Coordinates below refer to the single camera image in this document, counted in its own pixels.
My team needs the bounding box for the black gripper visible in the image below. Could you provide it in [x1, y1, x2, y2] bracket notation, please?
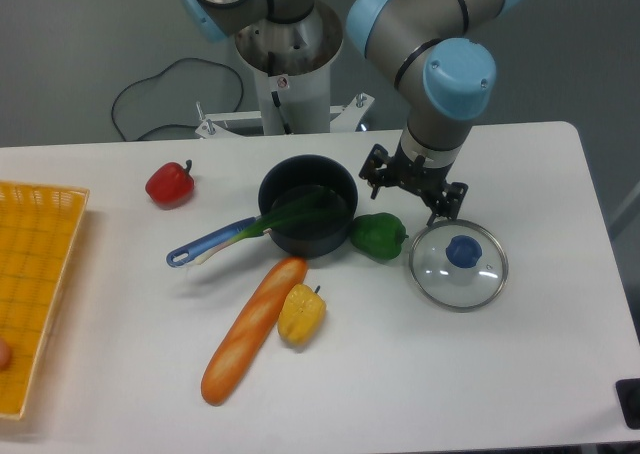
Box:
[359, 144, 469, 225]

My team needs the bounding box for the glass pot lid blue knob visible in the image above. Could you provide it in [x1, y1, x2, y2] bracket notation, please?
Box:
[408, 220, 509, 312]

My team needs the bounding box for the green spring onion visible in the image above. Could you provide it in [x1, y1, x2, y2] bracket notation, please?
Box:
[189, 186, 350, 265]

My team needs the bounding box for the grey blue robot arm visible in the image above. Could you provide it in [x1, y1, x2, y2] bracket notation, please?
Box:
[181, 0, 521, 219]

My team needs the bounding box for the green bell pepper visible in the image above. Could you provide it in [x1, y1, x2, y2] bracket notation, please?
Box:
[349, 212, 408, 260]

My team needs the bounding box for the dark blue saucepan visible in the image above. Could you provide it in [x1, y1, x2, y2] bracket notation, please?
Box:
[166, 154, 358, 268]

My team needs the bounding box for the yellow bell pepper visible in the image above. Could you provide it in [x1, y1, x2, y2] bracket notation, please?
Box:
[277, 284, 326, 348]

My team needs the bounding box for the orange baguette bread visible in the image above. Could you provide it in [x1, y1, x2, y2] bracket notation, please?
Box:
[200, 257, 308, 406]

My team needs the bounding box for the red bell pepper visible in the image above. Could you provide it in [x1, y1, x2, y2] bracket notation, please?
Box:
[145, 159, 195, 207]

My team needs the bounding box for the black device at table corner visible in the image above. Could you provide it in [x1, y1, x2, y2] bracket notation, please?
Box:
[615, 378, 640, 430]

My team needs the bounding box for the yellow woven basket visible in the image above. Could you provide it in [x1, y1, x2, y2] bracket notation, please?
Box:
[1, 181, 90, 420]

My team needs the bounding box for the black cable on floor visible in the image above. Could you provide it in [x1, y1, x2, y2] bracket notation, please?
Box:
[110, 57, 245, 143]

